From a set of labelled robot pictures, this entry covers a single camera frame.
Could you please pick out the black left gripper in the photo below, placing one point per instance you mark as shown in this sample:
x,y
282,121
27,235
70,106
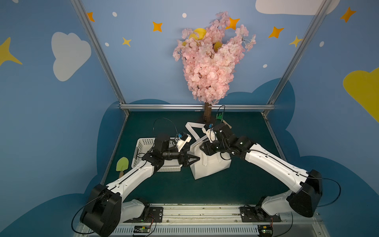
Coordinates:
x,y
183,158

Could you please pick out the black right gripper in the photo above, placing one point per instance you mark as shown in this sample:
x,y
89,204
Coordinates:
x,y
208,147

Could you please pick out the white insulated delivery bag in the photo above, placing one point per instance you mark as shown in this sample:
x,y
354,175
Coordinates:
x,y
207,165

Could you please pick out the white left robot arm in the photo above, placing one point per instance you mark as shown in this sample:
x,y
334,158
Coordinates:
x,y
106,207

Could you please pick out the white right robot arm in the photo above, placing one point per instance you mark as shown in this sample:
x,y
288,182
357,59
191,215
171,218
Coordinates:
x,y
305,188

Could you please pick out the green toy rake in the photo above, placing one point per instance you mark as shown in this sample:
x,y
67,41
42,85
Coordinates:
x,y
220,118

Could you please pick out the brown artificial tree trunk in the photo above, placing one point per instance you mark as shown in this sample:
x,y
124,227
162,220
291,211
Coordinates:
x,y
207,112

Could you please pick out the white perforated plastic basket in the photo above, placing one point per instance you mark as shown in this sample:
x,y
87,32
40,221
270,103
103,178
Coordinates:
x,y
143,146

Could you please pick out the left small circuit board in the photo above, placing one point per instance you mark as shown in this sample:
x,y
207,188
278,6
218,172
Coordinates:
x,y
141,230

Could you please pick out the small circuit board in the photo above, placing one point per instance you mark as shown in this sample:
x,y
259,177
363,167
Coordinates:
x,y
265,231
141,230

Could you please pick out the pink blossom artificial tree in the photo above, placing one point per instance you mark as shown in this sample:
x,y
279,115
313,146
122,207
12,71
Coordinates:
x,y
209,58

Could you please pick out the right small circuit board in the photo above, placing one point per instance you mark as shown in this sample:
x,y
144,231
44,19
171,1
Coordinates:
x,y
265,231

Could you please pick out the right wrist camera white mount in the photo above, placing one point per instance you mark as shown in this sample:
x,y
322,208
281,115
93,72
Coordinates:
x,y
208,131

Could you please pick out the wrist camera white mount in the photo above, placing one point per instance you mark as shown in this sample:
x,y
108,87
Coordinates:
x,y
183,139
208,131

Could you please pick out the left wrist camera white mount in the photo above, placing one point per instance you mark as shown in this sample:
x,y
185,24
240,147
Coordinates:
x,y
183,139

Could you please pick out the front aluminium mounting rail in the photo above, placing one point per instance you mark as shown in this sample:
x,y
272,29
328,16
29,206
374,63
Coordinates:
x,y
214,220

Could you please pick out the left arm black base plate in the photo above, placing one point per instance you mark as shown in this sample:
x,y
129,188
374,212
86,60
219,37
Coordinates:
x,y
148,214

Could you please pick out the green toy shovel wooden handle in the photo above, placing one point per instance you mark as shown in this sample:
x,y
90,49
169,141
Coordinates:
x,y
122,165

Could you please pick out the right aluminium frame post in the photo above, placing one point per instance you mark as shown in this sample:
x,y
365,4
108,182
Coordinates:
x,y
316,22

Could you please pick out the aluminium frame post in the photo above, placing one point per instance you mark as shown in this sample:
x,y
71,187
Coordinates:
x,y
87,25
316,22

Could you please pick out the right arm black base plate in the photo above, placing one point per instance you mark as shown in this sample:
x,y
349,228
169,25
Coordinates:
x,y
250,214

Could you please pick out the horizontal aluminium frame rail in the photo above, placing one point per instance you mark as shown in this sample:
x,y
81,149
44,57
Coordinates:
x,y
191,107

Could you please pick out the left aluminium frame post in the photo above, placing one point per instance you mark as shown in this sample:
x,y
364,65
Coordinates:
x,y
87,25

